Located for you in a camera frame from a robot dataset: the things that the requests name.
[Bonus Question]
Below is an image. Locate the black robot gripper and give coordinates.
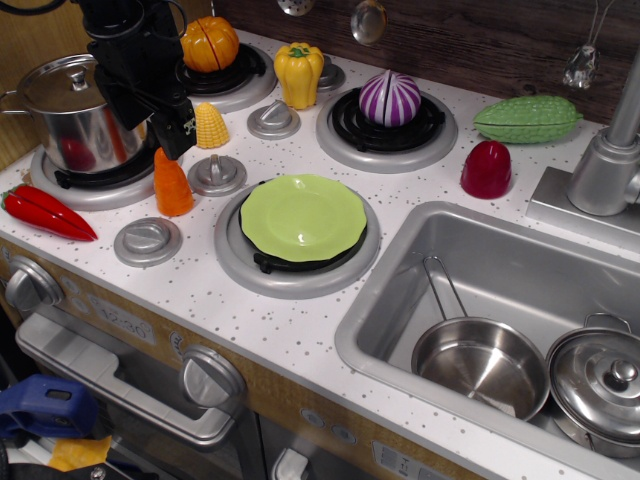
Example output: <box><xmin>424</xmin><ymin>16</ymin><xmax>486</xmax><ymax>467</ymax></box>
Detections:
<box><xmin>86</xmin><ymin>1</ymin><xmax>196</xmax><ymax>160</ymax></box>

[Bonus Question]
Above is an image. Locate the orange toy carrot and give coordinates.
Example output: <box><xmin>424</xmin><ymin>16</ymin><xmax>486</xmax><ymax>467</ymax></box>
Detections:
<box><xmin>154</xmin><ymin>147</ymin><xmax>194</xmax><ymax>217</ymax></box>

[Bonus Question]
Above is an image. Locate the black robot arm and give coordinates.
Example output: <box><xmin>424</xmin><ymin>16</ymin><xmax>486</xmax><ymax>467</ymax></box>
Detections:
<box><xmin>78</xmin><ymin>1</ymin><xmax>196</xmax><ymax>160</ymax></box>

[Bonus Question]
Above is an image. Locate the green plastic plate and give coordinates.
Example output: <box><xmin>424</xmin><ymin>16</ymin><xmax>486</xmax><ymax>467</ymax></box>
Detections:
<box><xmin>240</xmin><ymin>174</ymin><xmax>367</xmax><ymax>263</ymax></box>

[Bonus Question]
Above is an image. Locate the yellow toy corn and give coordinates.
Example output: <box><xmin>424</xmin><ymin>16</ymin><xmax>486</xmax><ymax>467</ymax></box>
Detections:
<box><xmin>195</xmin><ymin>102</ymin><xmax>230</xmax><ymax>149</ymax></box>

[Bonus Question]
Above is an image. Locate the grey stove knob middle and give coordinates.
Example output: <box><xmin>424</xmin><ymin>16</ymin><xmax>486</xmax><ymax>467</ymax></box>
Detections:
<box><xmin>187</xmin><ymin>154</ymin><xmax>247</xmax><ymax>197</ymax></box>

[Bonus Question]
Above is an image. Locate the grey stove knob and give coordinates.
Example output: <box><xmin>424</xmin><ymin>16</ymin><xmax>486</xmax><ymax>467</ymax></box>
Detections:
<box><xmin>247</xmin><ymin>100</ymin><xmax>301</xmax><ymax>140</ymax></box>
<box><xmin>317</xmin><ymin>55</ymin><xmax>346</xmax><ymax>93</ymax></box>
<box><xmin>114</xmin><ymin>217</ymin><xmax>182</xmax><ymax>268</ymax></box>
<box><xmin>187</xmin><ymin>154</ymin><xmax>247</xmax><ymax>197</ymax></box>

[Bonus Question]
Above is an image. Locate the back left burner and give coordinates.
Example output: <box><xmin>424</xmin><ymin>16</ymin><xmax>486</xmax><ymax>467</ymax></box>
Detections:
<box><xmin>176</xmin><ymin>43</ymin><xmax>277</xmax><ymax>113</ymax></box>

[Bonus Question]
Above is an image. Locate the burner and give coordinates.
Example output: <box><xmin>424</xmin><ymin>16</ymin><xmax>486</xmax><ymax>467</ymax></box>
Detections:
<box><xmin>176</xmin><ymin>43</ymin><xmax>277</xmax><ymax>113</ymax></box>
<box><xmin>30</xmin><ymin>122</ymin><xmax>159</xmax><ymax>211</ymax></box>
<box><xmin>214</xmin><ymin>186</ymin><xmax>381</xmax><ymax>300</ymax></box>
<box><xmin>316</xmin><ymin>88</ymin><xmax>458</xmax><ymax>174</ymax></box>

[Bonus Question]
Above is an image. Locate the orange toy pumpkin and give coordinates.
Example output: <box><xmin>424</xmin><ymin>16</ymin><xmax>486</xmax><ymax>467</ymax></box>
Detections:
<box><xmin>181</xmin><ymin>16</ymin><xmax>240</xmax><ymax>73</ymax></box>

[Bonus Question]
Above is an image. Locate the steel pot with lid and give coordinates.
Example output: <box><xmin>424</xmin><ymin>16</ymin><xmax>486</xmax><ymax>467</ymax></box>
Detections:
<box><xmin>1</xmin><ymin>54</ymin><xmax>147</xmax><ymax>174</ymax></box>

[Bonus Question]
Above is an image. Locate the front left burner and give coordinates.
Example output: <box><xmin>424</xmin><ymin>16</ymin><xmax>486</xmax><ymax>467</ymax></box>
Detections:
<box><xmin>30</xmin><ymin>122</ymin><xmax>159</xmax><ymax>211</ymax></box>

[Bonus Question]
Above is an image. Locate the grey stove knob back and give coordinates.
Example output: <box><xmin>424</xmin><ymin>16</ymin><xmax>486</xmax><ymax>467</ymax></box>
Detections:
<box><xmin>247</xmin><ymin>100</ymin><xmax>301</xmax><ymax>140</ymax></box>

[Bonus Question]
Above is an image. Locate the grey stove knob front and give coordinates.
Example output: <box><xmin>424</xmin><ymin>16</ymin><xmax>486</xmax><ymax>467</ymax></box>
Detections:
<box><xmin>114</xmin><ymin>217</ymin><xmax>182</xmax><ymax>268</ymax></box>

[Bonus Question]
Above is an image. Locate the yellow toy bell pepper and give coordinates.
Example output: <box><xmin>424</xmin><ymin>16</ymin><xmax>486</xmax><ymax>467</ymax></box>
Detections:
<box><xmin>274</xmin><ymin>42</ymin><xmax>324</xmax><ymax>110</ymax></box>

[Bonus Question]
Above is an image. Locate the grey stove knob rear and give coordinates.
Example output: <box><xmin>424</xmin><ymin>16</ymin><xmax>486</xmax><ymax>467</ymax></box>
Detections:
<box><xmin>317</xmin><ymin>55</ymin><xmax>346</xmax><ymax>93</ymax></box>

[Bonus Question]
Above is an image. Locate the back right burner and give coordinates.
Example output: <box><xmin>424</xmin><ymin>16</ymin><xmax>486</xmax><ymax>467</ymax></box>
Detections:
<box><xmin>316</xmin><ymin>88</ymin><xmax>458</xmax><ymax>174</ymax></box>

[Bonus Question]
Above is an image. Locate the red toy chili pepper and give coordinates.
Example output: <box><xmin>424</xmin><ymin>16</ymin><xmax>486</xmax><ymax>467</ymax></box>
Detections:
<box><xmin>2</xmin><ymin>184</ymin><xmax>98</xmax><ymax>241</ymax></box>

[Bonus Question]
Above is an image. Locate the hanging slotted steel spoon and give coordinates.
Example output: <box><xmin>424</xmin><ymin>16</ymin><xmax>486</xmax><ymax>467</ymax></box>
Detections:
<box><xmin>277</xmin><ymin>0</ymin><xmax>315</xmax><ymax>17</ymax></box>

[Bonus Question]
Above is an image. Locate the front centre burner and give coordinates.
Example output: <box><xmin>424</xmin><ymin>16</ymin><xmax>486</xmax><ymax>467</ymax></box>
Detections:
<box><xmin>214</xmin><ymin>186</ymin><xmax>381</xmax><ymax>300</ymax></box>

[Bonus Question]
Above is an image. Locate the purple white toy onion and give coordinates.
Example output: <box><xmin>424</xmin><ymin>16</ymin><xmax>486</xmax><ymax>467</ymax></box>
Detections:
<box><xmin>358</xmin><ymin>70</ymin><xmax>422</xmax><ymax>128</ymax></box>

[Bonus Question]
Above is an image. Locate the grey oven knob left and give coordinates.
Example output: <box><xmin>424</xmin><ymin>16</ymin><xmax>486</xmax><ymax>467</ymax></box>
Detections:
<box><xmin>5</xmin><ymin>256</ymin><xmax>64</xmax><ymax>311</ymax></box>

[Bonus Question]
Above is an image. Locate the grey oven knob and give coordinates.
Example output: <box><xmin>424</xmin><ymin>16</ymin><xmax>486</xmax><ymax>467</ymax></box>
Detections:
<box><xmin>178</xmin><ymin>344</ymin><xmax>246</xmax><ymax>409</ymax></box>
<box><xmin>5</xmin><ymin>256</ymin><xmax>64</xmax><ymax>311</ymax></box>

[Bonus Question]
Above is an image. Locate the hanging steel ladle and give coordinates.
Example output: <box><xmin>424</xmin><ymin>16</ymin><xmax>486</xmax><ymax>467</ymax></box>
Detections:
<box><xmin>350</xmin><ymin>0</ymin><xmax>388</xmax><ymax>46</ymax></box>

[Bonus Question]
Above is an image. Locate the grey oven knob right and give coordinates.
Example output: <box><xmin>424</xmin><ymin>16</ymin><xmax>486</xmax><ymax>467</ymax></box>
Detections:
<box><xmin>178</xmin><ymin>344</ymin><xmax>246</xmax><ymax>409</ymax></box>

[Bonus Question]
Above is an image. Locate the blue clamp tool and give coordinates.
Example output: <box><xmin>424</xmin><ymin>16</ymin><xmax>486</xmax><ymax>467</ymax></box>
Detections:
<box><xmin>1</xmin><ymin>374</ymin><xmax>99</xmax><ymax>439</ymax></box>

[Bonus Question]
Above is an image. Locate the dark red toy pepper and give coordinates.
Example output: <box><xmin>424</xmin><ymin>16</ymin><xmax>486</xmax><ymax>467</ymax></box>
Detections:
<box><xmin>460</xmin><ymin>140</ymin><xmax>512</xmax><ymax>199</ymax></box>

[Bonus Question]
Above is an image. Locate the yellow cloth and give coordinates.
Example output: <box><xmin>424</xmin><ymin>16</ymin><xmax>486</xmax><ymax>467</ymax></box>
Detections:
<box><xmin>48</xmin><ymin>436</ymin><xmax>112</xmax><ymax>472</ymax></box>

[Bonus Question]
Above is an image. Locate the green toy bitter gourd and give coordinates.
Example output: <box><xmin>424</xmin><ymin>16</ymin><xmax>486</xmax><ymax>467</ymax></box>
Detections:
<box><xmin>473</xmin><ymin>95</ymin><xmax>583</xmax><ymax>144</ymax></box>

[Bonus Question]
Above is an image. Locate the steel saucepan in sink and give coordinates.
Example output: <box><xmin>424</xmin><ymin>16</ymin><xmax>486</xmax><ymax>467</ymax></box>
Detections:
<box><xmin>411</xmin><ymin>256</ymin><xmax>550</xmax><ymax>421</ymax></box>

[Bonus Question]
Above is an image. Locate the grey toy sink basin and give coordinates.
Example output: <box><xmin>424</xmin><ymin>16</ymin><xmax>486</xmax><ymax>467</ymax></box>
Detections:
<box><xmin>336</xmin><ymin>202</ymin><xmax>639</xmax><ymax>479</ymax></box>

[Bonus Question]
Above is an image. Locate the hanging steel whisk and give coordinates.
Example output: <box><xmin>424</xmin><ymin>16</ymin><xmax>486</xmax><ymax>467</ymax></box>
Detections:
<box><xmin>562</xmin><ymin>0</ymin><xmax>615</xmax><ymax>90</ymax></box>

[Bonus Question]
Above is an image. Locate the grey toy faucet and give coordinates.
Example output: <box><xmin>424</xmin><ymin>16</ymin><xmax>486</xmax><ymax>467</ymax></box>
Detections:
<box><xmin>526</xmin><ymin>58</ymin><xmax>639</xmax><ymax>251</ymax></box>

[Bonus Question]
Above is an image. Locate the steel lidded pot in sink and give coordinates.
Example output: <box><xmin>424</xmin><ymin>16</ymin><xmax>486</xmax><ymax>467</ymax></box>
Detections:
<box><xmin>546</xmin><ymin>312</ymin><xmax>639</xmax><ymax>459</ymax></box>

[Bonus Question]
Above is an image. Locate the grey oven door handle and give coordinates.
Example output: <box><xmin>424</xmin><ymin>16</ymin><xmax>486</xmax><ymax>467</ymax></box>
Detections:
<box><xmin>16</xmin><ymin>314</ymin><xmax>236</xmax><ymax>452</ymax></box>

